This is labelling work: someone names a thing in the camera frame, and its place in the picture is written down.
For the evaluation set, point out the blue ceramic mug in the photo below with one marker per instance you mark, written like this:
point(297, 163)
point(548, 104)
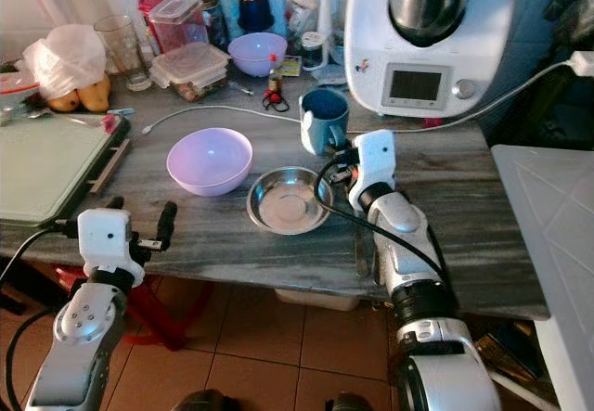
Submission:
point(323, 119)

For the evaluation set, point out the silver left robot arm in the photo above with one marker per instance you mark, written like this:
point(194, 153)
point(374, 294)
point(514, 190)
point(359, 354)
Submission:
point(82, 337)

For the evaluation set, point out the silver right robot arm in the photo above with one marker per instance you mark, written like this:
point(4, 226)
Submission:
point(418, 263)

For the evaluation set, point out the red plastic stool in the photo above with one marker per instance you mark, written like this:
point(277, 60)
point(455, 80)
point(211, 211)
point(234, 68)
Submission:
point(148, 309)

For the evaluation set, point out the stainless steel bowl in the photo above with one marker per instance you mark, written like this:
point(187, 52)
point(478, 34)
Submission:
point(288, 202)

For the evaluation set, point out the large purple plastic bowl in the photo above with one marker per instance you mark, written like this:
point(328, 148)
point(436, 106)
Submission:
point(209, 162)

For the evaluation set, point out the green cutting board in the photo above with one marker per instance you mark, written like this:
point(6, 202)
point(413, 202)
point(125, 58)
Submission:
point(51, 165)

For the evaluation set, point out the small red-capped sauce bottle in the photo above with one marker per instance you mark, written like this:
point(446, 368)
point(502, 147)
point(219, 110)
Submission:
point(275, 77)

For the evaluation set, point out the metal table knife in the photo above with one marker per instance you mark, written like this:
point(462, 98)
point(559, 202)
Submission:
point(364, 253)

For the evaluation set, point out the small glass spice jar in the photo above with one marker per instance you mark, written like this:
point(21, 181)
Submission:
point(314, 51)

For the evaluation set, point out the yellow fruit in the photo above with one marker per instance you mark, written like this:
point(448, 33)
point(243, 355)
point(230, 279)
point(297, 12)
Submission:
point(95, 98)

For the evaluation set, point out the small purple plastic bowl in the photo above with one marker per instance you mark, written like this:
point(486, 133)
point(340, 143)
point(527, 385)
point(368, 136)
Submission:
point(257, 54)

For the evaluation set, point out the white kitchen cooking machine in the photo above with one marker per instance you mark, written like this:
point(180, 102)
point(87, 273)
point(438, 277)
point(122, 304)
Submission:
point(418, 49)

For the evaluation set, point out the clear glass measuring jug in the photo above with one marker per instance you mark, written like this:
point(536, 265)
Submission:
point(303, 7)

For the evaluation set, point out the white box under table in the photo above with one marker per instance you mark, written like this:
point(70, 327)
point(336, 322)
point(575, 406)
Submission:
point(316, 300)

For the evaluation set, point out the red-rimmed white bowl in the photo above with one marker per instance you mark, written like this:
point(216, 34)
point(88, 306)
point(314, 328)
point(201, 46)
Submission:
point(17, 89)

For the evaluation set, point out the clear drinking glass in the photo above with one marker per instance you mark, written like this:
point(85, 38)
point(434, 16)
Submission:
point(125, 51)

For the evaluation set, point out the dark blue cup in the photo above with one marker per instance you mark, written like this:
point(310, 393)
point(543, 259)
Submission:
point(255, 14)

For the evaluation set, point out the flat clear lidded food container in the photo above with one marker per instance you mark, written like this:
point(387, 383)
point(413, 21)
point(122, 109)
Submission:
point(191, 68)

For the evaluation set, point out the white plastic bag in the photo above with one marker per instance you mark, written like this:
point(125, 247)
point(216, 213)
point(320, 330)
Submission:
point(63, 57)

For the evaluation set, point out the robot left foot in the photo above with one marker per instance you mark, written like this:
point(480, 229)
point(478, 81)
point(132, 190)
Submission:
point(200, 402)

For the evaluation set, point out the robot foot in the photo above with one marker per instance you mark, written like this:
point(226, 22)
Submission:
point(200, 402)
point(348, 403)

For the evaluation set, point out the tall clear pink food container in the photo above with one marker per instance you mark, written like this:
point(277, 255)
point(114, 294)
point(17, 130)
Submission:
point(178, 21)

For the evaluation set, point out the red-lidded jar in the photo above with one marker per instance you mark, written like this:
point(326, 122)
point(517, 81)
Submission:
point(153, 7)

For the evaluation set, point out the white appliance top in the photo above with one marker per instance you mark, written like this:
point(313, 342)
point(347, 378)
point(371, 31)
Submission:
point(552, 244)

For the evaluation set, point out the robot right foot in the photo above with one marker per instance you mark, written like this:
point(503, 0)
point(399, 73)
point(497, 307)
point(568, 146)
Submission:
point(348, 403)

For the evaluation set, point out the white charger plug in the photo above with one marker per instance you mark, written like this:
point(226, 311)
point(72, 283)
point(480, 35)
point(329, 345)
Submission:
point(583, 63)

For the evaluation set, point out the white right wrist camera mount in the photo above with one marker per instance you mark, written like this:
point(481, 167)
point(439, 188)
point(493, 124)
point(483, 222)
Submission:
point(375, 159)

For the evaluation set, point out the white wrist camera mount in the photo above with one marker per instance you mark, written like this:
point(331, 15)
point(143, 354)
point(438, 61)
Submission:
point(104, 239)
point(375, 159)

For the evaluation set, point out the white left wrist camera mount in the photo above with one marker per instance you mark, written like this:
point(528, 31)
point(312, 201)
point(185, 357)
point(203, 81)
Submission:
point(104, 239)

